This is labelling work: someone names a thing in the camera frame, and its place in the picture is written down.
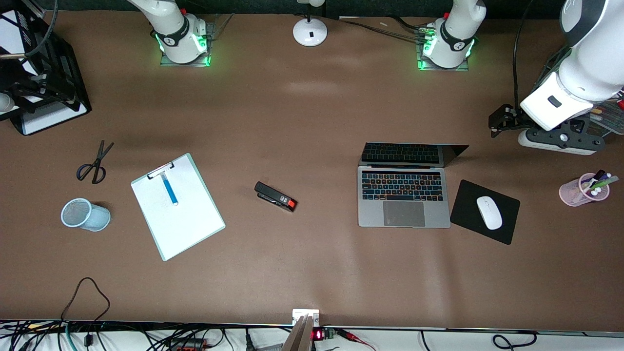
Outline light green clipboard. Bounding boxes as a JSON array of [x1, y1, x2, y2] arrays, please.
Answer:
[[131, 153, 226, 262]]

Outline black document tray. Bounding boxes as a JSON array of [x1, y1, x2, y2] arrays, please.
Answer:
[[0, 0, 93, 136]]

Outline black cable tangle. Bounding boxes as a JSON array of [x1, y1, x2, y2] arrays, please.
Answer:
[[0, 319, 230, 351]]

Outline white paper in tray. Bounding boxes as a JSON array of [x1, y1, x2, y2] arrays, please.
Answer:
[[22, 101, 88, 135]]

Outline purple black marker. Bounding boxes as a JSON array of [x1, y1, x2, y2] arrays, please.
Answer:
[[583, 169, 607, 191]]

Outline silver laptop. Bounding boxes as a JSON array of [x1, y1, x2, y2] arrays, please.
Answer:
[[357, 142, 469, 229]]

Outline small white mounting block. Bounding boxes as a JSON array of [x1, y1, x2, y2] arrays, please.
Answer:
[[292, 309, 320, 326]]

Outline black coiled cable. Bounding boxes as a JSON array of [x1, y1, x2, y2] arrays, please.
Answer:
[[491, 331, 538, 350]]

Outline green marker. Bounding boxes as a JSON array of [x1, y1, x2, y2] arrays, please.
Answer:
[[587, 175, 620, 192]]

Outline grey stand post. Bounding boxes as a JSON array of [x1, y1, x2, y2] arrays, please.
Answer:
[[282, 314, 315, 351]]

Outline white desk lamp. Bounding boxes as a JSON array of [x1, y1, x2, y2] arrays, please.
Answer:
[[292, 0, 328, 48]]

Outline black scissors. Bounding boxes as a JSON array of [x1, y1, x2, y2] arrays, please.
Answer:
[[77, 140, 115, 185]]

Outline blue mesh pen cup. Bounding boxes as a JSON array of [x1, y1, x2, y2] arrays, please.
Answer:
[[60, 197, 111, 232]]

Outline black mouse pad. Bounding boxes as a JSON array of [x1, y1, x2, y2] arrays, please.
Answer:
[[449, 179, 521, 245]]

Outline dark looped cable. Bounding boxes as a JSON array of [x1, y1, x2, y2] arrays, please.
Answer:
[[60, 276, 111, 323]]

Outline red wire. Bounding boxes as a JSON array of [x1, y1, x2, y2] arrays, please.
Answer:
[[336, 329, 377, 351]]

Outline black mesh pen tray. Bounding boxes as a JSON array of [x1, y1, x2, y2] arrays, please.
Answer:
[[587, 87, 624, 136]]

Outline pink pen cup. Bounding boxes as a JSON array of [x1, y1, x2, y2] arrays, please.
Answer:
[[559, 173, 610, 207]]

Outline blue marker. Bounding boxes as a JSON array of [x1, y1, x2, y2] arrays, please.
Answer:
[[162, 172, 179, 206]]

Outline black arm base cables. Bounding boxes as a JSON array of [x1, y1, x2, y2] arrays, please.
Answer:
[[336, 16, 434, 42]]

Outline black stapler red tip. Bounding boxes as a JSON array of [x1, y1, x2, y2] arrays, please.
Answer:
[[254, 181, 297, 213]]

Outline white computer mouse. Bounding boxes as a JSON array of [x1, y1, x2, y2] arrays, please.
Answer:
[[476, 196, 503, 231]]

